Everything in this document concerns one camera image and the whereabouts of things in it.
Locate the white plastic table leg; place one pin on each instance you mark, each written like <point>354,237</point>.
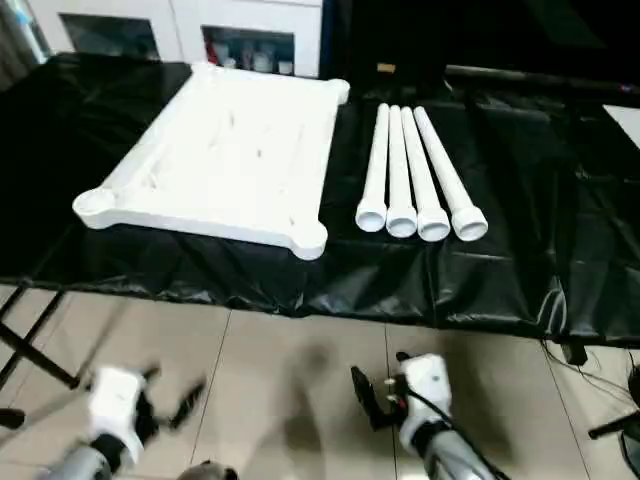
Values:
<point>376,160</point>
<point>420,165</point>
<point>398,165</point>
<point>442,160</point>

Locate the white plastic table top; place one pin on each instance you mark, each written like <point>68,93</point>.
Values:
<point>225,155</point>

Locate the dark robot foot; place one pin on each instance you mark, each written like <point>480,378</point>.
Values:
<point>207,472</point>

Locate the black rubber stand foot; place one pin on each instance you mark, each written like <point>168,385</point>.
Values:
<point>10,417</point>

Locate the black glossy mat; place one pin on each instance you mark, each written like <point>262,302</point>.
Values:
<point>500,270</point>

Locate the black tripod leg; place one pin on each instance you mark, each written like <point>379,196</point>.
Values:
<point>615,427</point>

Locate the black round stand base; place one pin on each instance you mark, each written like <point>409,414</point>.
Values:
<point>631,457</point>

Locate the small tan label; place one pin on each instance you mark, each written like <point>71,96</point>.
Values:
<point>384,68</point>

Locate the long black bar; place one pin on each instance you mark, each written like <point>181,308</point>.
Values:
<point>540,80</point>

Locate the white flat board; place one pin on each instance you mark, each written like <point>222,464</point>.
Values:
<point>625,122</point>

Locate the white cabinet with glass doors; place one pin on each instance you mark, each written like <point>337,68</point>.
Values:
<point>185,25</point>

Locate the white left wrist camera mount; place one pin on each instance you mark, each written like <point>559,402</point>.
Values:
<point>117,400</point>

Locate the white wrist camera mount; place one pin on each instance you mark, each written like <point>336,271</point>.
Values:
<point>117,400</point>
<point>427,385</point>

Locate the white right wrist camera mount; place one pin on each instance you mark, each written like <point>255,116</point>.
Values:
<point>427,385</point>

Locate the black folding stand frame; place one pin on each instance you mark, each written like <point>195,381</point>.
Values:
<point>35,357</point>

